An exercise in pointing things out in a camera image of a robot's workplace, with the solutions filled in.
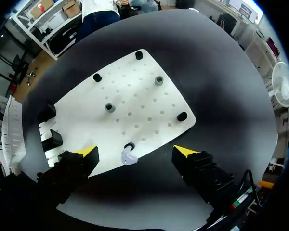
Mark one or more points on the white plate with black stands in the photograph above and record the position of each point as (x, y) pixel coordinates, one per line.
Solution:
(135, 101)

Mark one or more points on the grey slotted basket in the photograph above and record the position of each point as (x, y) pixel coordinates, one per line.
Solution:
(13, 130)

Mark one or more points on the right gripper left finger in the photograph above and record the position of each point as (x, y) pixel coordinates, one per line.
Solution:
(77, 166)

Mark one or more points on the person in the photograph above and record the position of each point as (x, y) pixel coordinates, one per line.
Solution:
(96, 19)

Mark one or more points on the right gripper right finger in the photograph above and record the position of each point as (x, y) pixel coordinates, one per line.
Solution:
(200, 170)

